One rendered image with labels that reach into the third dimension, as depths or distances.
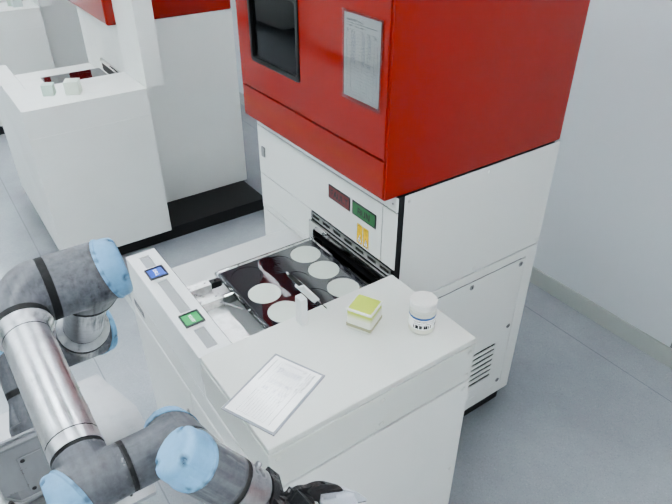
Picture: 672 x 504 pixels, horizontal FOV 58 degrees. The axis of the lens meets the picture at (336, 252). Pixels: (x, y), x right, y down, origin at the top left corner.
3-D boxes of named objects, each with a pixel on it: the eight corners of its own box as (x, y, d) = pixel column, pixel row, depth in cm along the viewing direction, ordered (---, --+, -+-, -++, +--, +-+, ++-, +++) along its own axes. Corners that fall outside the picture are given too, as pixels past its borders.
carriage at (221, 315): (207, 292, 192) (206, 284, 190) (264, 358, 167) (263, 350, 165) (184, 301, 188) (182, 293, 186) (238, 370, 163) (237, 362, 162)
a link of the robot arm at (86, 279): (40, 332, 149) (29, 247, 103) (101, 310, 156) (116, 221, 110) (58, 377, 147) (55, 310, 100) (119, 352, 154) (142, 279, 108)
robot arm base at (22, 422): (3, 442, 128) (-13, 399, 129) (22, 438, 142) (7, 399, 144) (75, 410, 133) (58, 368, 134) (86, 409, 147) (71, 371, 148)
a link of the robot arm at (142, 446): (111, 426, 88) (132, 456, 79) (182, 393, 94) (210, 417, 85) (126, 472, 90) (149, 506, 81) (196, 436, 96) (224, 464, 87)
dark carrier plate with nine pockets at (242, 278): (311, 241, 209) (311, 239, 209) (372, 290, 185) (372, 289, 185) (220, 274, 193) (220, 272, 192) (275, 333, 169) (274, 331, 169)
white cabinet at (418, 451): (296, 380, 276) (288, 228, 231) (442, 547, 211) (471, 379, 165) (162, 446, 246) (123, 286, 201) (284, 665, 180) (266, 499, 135)
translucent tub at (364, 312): (357, 311, 166) (358, 292, 162) (382, 320, 163) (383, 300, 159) (345, 327, 160) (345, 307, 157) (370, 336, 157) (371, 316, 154)
